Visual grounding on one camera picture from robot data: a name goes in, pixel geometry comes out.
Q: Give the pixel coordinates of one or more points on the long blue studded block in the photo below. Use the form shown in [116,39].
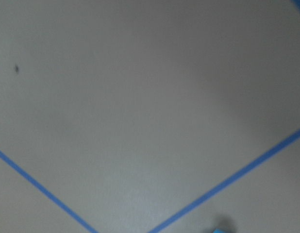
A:
[218,230]

